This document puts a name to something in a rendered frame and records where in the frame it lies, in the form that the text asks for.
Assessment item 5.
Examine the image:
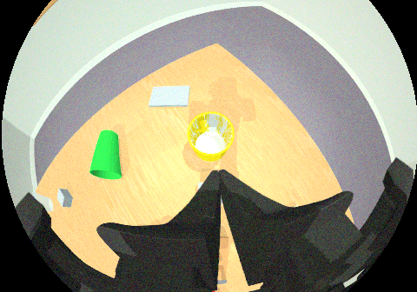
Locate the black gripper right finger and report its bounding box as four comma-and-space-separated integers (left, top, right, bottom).
218, 169, 354, 286

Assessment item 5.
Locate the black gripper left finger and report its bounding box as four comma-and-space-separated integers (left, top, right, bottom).
97, 169, 222, 291

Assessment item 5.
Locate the green tapered cup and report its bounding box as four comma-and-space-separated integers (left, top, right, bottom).
90, 129, 122, 180

